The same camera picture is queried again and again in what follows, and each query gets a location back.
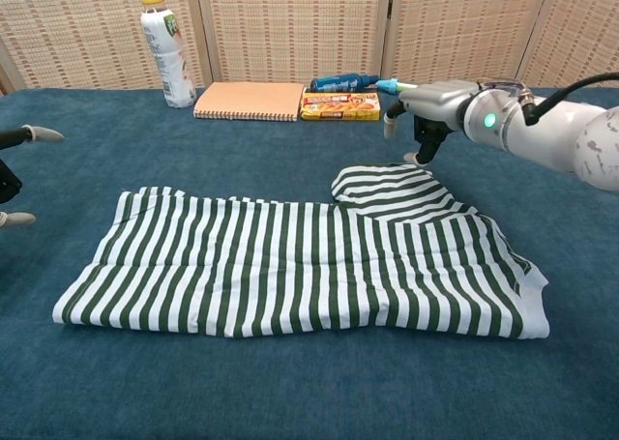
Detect orange spiral notebook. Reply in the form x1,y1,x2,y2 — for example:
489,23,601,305
192,81,305,122

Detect blue tube bottle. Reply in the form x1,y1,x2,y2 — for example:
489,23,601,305
309,73,381,93

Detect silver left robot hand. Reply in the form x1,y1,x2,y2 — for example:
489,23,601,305
0,124,67,229

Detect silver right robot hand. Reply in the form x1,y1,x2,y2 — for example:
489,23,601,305
383,79,485,165

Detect woven bamboo folding screen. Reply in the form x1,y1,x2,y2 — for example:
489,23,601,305
0,0,619,93

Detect green white striped T-shirt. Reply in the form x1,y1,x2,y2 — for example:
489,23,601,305
51,162,551,339

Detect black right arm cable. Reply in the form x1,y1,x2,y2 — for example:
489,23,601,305
519,72,619,127

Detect green blue water pump toy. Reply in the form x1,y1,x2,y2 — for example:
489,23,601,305
374,77,417,93

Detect white drink bottle yellow cap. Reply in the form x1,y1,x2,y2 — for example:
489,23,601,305
138,0,197,108

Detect blue table cover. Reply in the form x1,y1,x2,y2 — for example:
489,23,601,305
0,86,619,440

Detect yellow curry box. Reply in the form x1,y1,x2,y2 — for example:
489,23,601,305
300,90,382,121

